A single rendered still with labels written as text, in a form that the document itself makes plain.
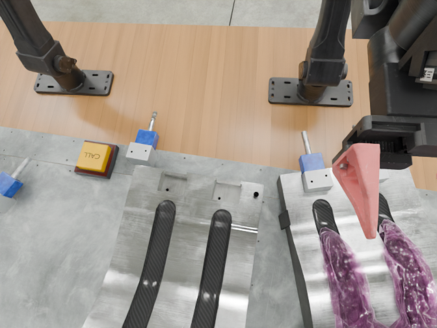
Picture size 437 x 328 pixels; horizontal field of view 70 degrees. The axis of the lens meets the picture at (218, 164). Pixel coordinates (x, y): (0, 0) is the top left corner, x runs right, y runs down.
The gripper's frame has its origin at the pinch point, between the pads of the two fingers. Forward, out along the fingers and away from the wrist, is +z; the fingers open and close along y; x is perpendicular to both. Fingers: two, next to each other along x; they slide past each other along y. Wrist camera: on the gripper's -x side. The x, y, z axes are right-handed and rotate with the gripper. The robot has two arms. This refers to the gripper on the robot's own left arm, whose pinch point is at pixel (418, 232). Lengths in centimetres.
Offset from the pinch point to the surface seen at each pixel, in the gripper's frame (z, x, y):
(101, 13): -137, 122, -109
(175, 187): -10.1, 33.7, -28.6
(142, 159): -16, 35, -37
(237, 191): -10.2, 33.7, -16.0
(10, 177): -10, 36, -66
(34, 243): 3, 40, -59
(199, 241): 0.4, 31.2, -22.2
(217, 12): -139, 122, -37
